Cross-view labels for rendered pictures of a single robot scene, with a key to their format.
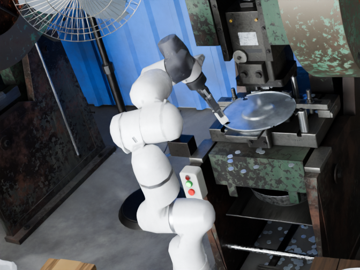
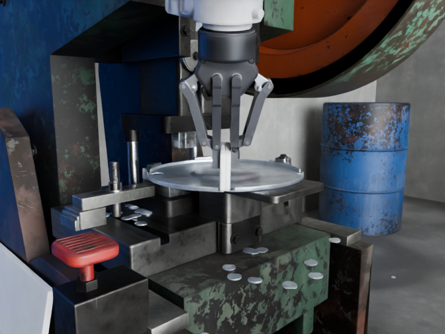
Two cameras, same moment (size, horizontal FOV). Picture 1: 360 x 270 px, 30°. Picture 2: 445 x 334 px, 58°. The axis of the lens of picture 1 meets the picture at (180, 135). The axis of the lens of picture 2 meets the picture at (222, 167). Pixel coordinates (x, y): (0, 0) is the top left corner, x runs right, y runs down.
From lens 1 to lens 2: 242 cm
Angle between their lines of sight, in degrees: 77
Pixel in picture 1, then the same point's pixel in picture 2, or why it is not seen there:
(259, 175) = (272, 303)
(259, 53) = not seen: hidden behind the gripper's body
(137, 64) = not seen: outside the picture
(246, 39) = not seen: hidden behind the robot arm
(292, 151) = (290, 232)
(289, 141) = (272, 221)
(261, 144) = (249, 237)
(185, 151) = (137, 313)
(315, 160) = (334, 228)
